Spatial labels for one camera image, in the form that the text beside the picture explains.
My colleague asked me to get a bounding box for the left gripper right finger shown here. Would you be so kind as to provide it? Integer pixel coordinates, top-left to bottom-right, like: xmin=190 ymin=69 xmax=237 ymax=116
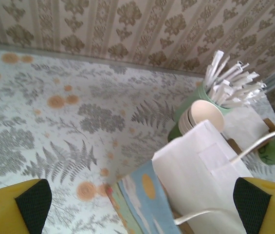
xmin=233 ymin=177 xmax=275 ymax=234

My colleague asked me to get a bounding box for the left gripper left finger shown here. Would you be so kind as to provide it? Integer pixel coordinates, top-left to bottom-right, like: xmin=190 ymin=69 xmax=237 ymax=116
xmin=0 ymin=178 xmax=53 ymax=234

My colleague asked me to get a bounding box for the landscape print paper bag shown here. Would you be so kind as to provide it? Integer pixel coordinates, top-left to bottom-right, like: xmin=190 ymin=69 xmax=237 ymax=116
xmin=108 ymin=119 xmax=275 ymax=234

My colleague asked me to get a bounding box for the white paper napkin stack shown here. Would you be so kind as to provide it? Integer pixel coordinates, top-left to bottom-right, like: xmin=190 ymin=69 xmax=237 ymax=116
xmin=223 ymin=107 xmax=269 ymax=152

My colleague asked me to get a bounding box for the stack of paper cups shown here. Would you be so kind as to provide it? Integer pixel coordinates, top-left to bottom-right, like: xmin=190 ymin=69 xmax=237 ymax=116
xmin=167 ymin=99 xmax=225 ymax=142

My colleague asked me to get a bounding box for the green straw holder cup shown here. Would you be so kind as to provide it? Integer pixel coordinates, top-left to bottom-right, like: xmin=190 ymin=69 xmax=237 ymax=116
xmin=172 ymin=81 xmax=235 ymax=122

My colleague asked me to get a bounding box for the aluminium table back rail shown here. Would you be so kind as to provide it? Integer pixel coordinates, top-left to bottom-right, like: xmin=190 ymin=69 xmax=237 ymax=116
xmin=0 ymin=41 xmax=206 ymax=78

